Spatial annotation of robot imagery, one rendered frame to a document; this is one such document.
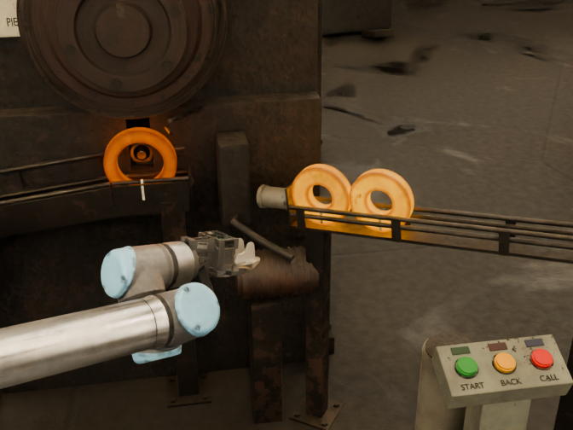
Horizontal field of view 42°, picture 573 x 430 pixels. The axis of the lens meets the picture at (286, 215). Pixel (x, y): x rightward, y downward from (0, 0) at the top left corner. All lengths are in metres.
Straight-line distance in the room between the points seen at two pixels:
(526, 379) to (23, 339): 0.90
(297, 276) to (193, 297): 0.68
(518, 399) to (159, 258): 0.73
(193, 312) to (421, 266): 1.76
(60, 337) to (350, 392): 1.30
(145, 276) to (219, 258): 0.19
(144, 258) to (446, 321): 1.45
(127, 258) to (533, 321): 1.67
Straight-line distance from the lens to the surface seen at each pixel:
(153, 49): 1.74
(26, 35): 1.84
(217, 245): 1.54
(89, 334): 1.19
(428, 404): 1.70
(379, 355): 2.46
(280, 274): 1.91
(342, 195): 1.80
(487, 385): 1.48
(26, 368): 1.16
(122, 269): 1.39
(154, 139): 1.91
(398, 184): 1.74
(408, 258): 2.98
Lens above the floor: 1.52
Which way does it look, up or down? 28 degrees down
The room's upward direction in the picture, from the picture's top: 1 degrees counter-clockwise
